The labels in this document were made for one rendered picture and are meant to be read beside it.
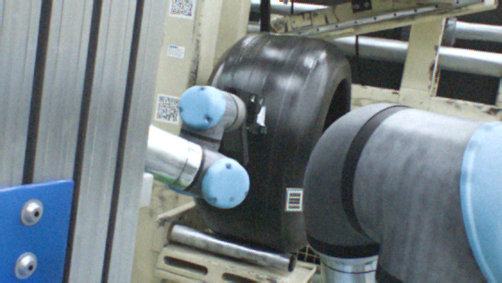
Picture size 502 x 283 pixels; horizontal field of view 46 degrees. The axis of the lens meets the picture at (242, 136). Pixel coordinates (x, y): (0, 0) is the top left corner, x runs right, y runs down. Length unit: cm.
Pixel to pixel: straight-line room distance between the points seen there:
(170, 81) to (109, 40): 121
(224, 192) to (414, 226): 51
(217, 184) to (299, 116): 49
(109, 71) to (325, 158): 19
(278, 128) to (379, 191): 90
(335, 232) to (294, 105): 84
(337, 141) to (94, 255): 21
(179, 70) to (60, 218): 123
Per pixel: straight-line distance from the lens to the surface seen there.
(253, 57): 145
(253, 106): 120
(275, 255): 152
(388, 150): 45
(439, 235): 42
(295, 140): 134
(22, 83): 40
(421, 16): 189
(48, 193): 43
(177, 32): 165
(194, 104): 101
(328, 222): 53
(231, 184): 90
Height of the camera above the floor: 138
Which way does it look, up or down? 7 degrees down
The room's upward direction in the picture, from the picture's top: 9 degrees clockwise
